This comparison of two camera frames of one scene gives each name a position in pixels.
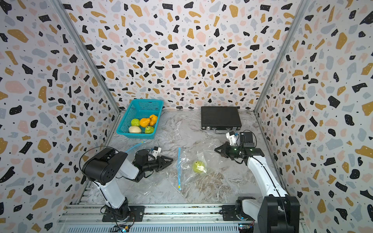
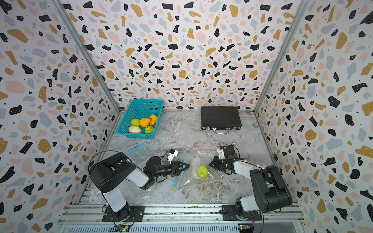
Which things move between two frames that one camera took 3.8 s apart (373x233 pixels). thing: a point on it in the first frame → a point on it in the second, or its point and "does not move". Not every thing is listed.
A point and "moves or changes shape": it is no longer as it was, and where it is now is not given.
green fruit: [195, 164] → [202, 171]
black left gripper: [161, 166] → [176, 173]
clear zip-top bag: [202, 171] moves or changes shape
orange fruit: [145, 122] does not move
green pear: [149, 129] does not move
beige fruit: [134, 129] does not move
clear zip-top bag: [131, 153] does not move
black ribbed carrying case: [221, 119] does not move
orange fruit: [153, 120] does not move
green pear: [135, 122] does not move
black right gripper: [224, 146] → [213, 163]
